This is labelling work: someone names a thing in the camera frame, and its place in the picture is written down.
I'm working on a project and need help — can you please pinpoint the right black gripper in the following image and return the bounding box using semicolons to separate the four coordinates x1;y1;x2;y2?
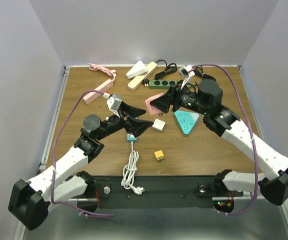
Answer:
149;79;210;116

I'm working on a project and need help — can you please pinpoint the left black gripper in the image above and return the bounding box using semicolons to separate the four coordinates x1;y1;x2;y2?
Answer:
96;100;153;141

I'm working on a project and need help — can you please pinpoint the pink cube socket adapter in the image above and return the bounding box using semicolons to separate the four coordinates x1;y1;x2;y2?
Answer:
145;93;164;116

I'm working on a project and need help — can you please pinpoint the teal triangular power strip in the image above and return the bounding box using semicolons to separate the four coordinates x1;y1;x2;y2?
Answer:
174;110;200;136

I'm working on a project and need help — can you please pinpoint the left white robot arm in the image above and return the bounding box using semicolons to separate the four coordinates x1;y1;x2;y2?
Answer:
8;102;153;231

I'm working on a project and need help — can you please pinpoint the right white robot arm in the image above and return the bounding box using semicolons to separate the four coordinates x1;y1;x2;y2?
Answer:
150;79;288;206

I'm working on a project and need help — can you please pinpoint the yellow cube plug adapter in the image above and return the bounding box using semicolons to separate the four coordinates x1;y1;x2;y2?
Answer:
154;150;165;163

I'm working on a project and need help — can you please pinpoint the green power strip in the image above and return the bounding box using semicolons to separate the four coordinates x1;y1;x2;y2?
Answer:
148;79;182;90

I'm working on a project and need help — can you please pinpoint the teal rectangular power strip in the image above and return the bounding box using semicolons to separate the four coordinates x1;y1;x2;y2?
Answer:
127;133;137;143

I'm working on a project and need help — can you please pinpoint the white cube adapter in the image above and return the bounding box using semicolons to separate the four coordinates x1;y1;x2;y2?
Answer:
152;118;166;132

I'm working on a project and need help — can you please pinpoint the beige power strip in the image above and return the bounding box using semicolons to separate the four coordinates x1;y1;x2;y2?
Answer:
127;61;157;91

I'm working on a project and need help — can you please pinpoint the white triangular power strip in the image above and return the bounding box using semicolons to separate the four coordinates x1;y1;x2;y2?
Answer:
126;60;147;79

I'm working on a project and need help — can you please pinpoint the pink power strip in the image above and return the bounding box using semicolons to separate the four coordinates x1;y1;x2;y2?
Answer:
83;79;114;104

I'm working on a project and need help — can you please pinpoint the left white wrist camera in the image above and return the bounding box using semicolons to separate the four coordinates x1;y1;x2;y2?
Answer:
103;92;122;117

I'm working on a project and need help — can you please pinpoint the black coiled cord left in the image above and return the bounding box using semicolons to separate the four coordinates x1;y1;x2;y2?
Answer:
142;59;178;87

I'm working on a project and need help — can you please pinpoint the pink coiled cord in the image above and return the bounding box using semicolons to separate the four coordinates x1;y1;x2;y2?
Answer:
88;62;117;81

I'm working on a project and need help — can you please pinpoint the white coiled cord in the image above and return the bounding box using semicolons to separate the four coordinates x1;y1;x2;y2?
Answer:
120;141;146;196

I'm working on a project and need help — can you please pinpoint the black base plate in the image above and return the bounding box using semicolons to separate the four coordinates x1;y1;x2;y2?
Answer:
33;174;259;210

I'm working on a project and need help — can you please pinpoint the left aluminium rail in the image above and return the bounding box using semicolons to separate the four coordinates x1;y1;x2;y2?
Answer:
13;65;71;240

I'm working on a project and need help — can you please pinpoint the aluminium rail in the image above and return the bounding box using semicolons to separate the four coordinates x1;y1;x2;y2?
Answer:
236;64;288;240
13;65;71;240

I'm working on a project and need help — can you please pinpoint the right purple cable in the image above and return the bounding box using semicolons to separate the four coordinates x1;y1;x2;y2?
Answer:
191;63;262;216

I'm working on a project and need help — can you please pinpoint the right aluminium rail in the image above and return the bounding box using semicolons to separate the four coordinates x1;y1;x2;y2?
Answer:
236;64;288;240

